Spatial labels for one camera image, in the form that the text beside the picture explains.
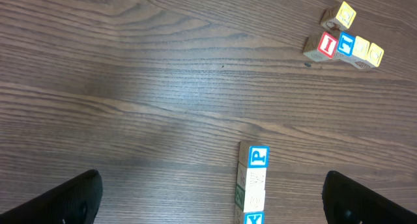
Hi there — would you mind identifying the yellow pineapple wooden block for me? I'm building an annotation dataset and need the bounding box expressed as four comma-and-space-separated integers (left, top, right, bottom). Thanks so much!
354, 43, 384, 69

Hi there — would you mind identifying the blue P wooden block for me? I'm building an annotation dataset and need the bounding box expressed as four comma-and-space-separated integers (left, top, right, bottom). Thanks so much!
238, 141, 270, 169

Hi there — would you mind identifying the yellow mushroom wooden block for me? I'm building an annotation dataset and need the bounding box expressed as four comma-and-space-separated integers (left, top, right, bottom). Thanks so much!
234, 206, 265, 224

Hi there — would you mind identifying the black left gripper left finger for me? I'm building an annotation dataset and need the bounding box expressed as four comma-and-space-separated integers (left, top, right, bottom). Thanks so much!
1, 169, 103, 224

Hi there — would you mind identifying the yellow back wooden block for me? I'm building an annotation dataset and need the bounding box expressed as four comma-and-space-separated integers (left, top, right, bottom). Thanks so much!
320, 1, 356, 31

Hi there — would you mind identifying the blue letter wooden block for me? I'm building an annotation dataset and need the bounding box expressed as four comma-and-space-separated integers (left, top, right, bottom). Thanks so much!
332, 31, 356, 62

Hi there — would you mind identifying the green Z wooden block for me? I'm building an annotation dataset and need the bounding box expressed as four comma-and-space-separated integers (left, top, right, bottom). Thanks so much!
235, 184, 266, 212

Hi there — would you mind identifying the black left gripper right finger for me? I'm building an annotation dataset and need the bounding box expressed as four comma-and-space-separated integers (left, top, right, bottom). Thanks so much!
322, 171, 416, 224

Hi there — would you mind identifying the green letter wooden block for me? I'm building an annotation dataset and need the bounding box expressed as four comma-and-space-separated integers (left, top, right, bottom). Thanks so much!
237, 163, 266, 191

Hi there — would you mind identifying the yellow top middle block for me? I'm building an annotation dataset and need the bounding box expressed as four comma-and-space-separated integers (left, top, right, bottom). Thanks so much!
349, 36, 371, 69

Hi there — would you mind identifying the red I wooden block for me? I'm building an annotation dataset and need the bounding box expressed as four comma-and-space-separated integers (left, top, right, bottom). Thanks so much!
303, 32, 338, 62

